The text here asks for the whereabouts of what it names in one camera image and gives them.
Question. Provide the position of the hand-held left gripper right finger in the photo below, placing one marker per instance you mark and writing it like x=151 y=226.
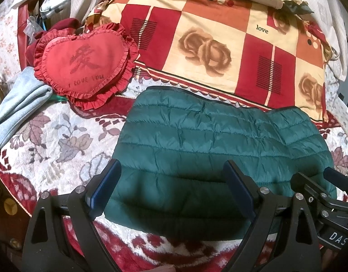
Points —
x=239 y=187

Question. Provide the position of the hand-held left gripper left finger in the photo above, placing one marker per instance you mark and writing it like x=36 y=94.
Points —
x=106 y=181

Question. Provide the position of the floral leaf-pattern bed blanket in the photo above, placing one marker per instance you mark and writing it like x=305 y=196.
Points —
x=63 y=147

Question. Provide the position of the clear plastic bag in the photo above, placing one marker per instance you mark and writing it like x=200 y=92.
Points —
x=53 y=2

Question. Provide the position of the brown studded bed frame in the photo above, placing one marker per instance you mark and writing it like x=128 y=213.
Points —
x=9 y=218

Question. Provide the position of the dark green cloth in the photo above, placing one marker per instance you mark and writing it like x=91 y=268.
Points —
x=300 y=7

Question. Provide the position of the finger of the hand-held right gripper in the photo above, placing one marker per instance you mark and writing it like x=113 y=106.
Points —
x=336 y=174
x=310 y=185

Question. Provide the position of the person's left hand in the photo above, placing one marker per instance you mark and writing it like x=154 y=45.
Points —
x=164 y=269

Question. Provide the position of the red and cream patterned pillow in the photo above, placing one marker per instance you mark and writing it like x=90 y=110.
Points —
x=219 y=25

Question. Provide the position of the red heart-shaped frilled pillow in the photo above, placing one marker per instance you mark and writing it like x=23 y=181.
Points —
x=83 y=62

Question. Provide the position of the light grey-blue sweatshirt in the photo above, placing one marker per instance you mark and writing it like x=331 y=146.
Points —
x=18 y=104

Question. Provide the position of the green quilted puffer jacket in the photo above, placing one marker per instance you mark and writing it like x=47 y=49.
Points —
x=191 y=147

